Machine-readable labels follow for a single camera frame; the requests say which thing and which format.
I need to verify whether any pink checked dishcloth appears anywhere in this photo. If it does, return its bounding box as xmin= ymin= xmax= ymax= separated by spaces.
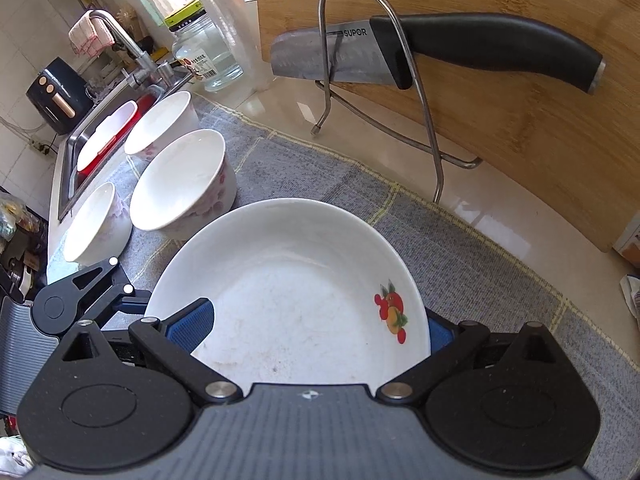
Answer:
xmin=68 ymin=12 xmax=115 ymax=58

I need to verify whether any black-handled santoku knife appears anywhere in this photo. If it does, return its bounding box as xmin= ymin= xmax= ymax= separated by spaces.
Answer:
xmin=270 ymin=12 xmax=608 ymax=96

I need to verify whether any steel kitchen faucet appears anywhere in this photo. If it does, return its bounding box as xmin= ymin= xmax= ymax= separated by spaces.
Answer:
xmin=89 ymin=9 xmax=171 ymax=92

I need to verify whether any steel wire knife stand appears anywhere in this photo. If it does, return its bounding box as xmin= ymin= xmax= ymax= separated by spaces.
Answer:
xmin=309 ymin=0 xmax=484 ymax=205

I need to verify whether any grey and teal dish towel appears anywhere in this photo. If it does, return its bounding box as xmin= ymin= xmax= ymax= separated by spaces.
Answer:
xmin=46 ymin=90 xmax=640 ymax=480

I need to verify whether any white bowl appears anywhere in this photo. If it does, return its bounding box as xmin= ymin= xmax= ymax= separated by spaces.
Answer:
xmin=63 ymin=182 xmax=132 ymax=266
xmin=130 ymin=129 xmax=238 ymax=242
xmin=124 ymin=91 xmax=200 ymax=162

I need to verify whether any black air fryer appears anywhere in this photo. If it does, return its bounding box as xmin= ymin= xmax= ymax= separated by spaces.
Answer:
xmin=26 ymin=58 xmax=94 ymax=136

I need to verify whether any red-white food bag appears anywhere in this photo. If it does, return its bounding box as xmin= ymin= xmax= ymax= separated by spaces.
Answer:
xmin=614 ymin=218 xmax=640 ymax=268

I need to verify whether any bamboo cutting board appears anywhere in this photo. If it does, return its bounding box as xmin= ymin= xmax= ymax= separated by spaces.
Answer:
xmin=257 ymin=0 xmax=639 ymax=250

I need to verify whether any glass jar with green lid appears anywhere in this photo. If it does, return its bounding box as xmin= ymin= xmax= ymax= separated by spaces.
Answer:
xmin=165 ymin=0 xmax=243 ymax=93

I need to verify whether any white fruit-print plate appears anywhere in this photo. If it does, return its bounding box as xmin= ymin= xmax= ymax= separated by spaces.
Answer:
xmin=146 ymin=198 xmax=431 ymax=390

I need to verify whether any white clipped plastic bag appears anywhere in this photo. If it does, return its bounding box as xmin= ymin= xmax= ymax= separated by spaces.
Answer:
xmin=620 ymin=274 xmax=640 ymax=322

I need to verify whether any red and white sink basin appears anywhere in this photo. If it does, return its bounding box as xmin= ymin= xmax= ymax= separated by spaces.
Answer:
xmin=76 ymin=93 xmax=156 ymax=177

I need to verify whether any clear plastic wrap roll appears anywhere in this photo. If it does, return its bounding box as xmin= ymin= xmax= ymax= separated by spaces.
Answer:
xmin=200 ymin=0 xmax=273 ymax=91

